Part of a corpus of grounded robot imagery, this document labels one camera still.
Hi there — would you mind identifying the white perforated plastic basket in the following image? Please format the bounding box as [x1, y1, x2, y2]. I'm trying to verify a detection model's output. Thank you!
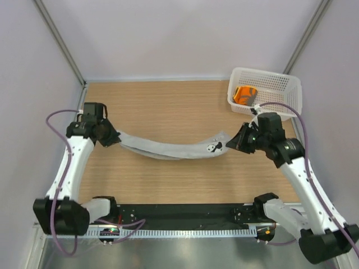
[227, 67, 302, 115]

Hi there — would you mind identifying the right aluminium frame post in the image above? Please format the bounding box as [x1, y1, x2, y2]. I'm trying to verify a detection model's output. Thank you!
[283, 0, 333, 75]

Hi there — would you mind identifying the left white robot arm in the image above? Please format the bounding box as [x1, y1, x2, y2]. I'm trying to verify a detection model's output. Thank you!
[33, 103, 121, 236]

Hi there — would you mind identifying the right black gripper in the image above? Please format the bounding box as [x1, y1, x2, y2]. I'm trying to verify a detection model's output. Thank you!
[227, 122, 269, 154]

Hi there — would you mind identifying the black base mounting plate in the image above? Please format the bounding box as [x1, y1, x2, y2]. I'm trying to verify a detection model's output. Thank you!
[103, 203, 276, 230]

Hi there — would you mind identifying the grey cloth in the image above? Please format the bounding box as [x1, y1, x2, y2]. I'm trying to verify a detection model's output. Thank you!
[119, 132, 231, 160]

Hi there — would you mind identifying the white slotted cable duct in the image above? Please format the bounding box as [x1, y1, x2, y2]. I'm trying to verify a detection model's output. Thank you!
[83, 226, 257, 239]

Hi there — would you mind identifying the aluminium frame post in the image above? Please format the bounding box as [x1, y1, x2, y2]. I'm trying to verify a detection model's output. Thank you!
[283, 0, 333, 75]
[33, 0, 86, 87]

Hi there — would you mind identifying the orange grey giraffe towel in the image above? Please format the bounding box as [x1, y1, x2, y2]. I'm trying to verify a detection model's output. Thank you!
[232, 86, 258, 106]

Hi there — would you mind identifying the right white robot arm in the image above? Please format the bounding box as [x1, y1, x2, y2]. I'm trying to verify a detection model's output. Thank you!
[226, 112, 358, 264]

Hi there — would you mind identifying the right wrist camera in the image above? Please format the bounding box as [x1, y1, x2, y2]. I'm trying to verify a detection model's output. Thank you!
[248, 115, 259, 131]

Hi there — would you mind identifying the left aluminium frame post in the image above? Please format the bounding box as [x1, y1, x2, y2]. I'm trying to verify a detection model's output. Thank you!
[33, 0, 86, 87]

